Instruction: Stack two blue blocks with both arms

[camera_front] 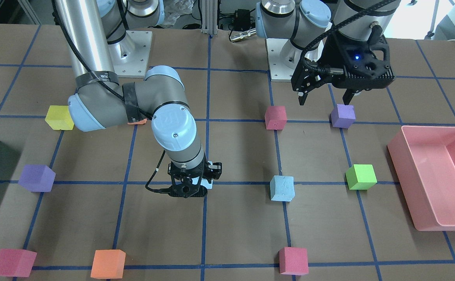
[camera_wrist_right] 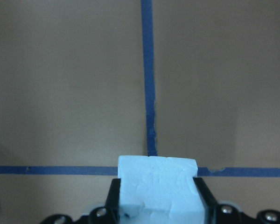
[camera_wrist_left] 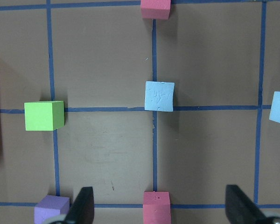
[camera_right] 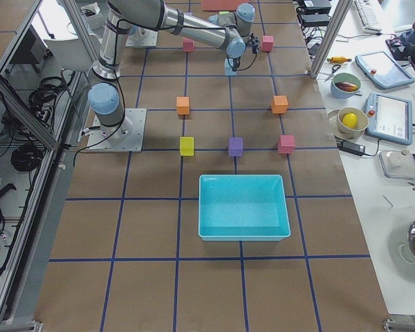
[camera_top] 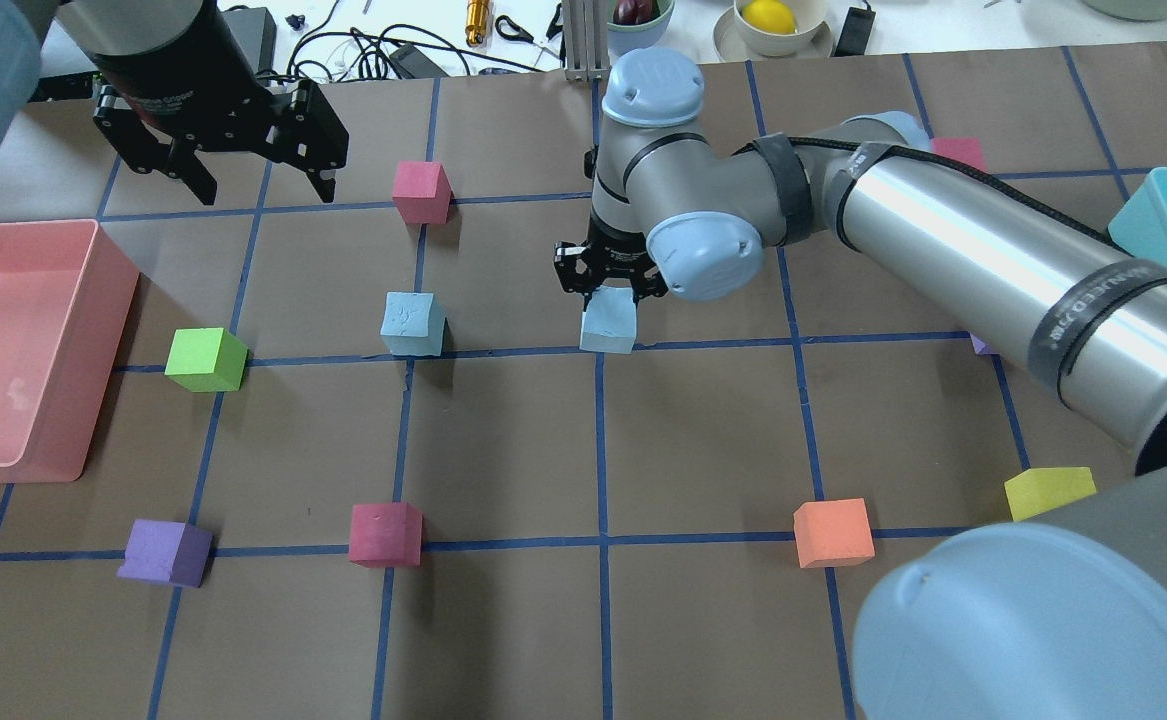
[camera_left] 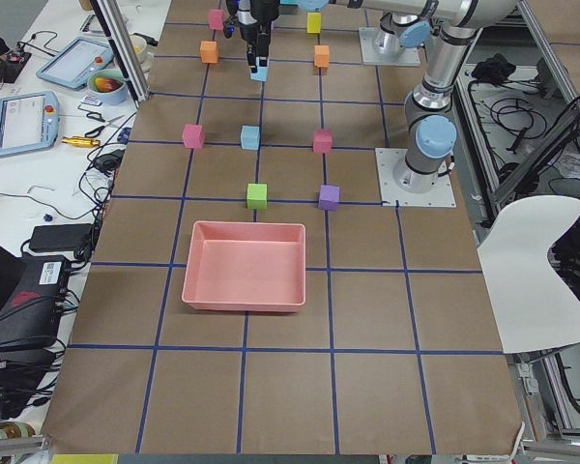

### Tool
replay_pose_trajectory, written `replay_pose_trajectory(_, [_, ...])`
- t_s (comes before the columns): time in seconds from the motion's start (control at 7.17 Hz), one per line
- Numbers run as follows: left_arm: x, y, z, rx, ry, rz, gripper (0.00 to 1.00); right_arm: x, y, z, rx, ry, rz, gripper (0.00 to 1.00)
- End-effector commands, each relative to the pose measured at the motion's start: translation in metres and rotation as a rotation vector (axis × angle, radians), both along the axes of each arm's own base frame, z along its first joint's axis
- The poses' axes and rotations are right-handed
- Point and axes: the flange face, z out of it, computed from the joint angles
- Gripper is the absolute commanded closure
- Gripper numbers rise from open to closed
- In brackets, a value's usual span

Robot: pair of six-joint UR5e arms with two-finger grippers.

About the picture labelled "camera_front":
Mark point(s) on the light blue foam block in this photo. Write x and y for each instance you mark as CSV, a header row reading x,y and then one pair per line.
x,y
205,182
282,188

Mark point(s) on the pink plastic tray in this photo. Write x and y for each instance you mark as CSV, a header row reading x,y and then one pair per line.
x,y
424,160

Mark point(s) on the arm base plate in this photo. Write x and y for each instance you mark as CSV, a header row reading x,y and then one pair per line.
x,y
282,58
130,55

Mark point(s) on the orange foam block near arm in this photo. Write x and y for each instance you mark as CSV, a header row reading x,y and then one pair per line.
x,y
140,122

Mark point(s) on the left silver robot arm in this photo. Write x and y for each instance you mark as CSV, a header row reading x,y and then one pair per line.
x,y
309,23

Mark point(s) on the pink foam block far corner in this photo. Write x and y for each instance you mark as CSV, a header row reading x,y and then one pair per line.
x,y
293,261

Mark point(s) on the orange foam block far side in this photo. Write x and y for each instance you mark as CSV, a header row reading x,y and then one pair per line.
x,y
108,264

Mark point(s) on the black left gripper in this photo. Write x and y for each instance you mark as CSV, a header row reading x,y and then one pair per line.
x,y
331,52

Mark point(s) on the yellow foam block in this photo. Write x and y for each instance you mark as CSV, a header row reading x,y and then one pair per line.
x,y
58,118

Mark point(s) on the pink foam block near tray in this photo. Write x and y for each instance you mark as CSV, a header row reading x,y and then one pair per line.
x,y
16,262

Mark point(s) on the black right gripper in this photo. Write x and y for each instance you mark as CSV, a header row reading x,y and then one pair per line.
x,y
215,170

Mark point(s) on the green foam block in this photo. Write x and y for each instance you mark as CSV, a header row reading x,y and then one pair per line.
x,y
360,177

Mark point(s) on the pink foam block centre row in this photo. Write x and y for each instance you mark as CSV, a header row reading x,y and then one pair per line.
x,y
275,117

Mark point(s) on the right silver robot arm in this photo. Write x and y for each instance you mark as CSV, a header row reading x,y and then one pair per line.
x,y
101,101

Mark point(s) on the purple foam block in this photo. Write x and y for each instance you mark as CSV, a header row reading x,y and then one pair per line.
x,y
343,116
37,178

